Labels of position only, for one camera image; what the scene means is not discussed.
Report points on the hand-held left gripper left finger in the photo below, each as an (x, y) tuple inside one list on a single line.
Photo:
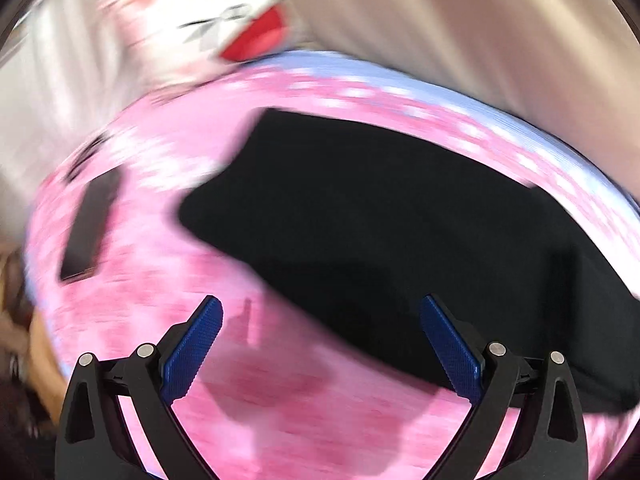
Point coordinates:
[(192, 347)]

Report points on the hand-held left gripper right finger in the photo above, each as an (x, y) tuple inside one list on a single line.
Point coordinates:
[(450, 347)]

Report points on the black pants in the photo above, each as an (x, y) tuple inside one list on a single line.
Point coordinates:
[(375, 235)]

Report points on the pink rose print bedsheet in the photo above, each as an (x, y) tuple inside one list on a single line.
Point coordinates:
[(150, 240)]

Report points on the black smartphone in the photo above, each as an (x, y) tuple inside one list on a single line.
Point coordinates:
[(90, 225)]

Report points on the brown object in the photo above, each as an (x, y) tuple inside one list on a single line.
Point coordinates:
[(30, 340)]

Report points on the white cloth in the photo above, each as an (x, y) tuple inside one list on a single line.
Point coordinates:
[(45, 100)]

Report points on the white cartoon face pillow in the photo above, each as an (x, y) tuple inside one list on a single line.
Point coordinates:
[(200, 25)]

